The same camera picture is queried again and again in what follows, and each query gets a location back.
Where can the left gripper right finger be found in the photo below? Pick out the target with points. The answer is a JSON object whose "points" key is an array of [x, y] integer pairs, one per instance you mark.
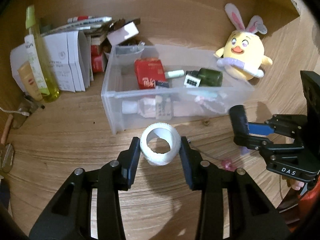
{"points": [[232, 193]]}

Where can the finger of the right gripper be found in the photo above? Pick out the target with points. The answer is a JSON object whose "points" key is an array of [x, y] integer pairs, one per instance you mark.
{"points": [[252, 142], [260, 129]]}

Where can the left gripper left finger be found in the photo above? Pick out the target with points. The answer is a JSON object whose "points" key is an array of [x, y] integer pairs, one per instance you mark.
{"points": [[67, 215]]}

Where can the dark green pump bottle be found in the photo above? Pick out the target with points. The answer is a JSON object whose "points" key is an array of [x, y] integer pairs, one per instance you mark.
{"points": [[203, 77]]}

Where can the pale green lip balm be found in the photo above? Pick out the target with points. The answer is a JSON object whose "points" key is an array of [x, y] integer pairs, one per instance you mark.
{"points": [[174, 74]]}

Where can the white tape roll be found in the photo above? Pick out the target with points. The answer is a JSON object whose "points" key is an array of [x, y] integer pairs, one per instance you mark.
{"points": [[160, 143]]}

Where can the small black card pack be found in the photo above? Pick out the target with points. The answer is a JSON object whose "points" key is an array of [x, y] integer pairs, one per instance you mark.
{"points": [[161, 84]]}

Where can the pink tube white cap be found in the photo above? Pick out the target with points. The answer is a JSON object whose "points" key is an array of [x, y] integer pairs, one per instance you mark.
{"points": [[161, 108]]}

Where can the red snack packet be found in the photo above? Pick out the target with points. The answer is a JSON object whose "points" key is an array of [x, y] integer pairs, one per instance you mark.
{"points": [[148, 71]]}

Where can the black purple spray bottle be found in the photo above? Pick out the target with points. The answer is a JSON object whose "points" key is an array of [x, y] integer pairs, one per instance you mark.
{"points": [[240, 127]]}

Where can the yellow chick plush toy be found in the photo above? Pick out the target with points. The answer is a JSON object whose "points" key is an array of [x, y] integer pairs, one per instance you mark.
{"points": [[243, 53]]}

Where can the clear plastic storage bin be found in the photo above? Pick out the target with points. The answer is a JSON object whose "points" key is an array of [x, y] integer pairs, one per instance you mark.
{"points": [[120, 83]]}

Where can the yellow green spray bottle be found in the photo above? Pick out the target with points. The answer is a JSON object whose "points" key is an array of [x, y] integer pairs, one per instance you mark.
{"points": [[38, 59]]}

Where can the beige cosmetic tube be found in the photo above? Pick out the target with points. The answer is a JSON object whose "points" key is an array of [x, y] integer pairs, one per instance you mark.
{"points": [[26, 74]]}

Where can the stack of books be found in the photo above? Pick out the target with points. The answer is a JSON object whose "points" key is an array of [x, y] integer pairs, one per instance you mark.
{"points": [[96, 30]]}

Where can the small white cardboard box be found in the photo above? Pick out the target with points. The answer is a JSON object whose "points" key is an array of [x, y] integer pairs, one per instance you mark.
{"points": [[123, 34]]}

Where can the white paper box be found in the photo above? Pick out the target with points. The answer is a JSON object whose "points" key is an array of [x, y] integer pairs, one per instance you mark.
{"points": [[70, 58]]}

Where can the red white marker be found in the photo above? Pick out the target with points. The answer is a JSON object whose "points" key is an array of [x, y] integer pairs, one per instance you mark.
{"points": [[78, 18]]}

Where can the pink plush keychain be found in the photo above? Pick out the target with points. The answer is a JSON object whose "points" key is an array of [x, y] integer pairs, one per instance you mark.
{"points": [[228, 165]]}

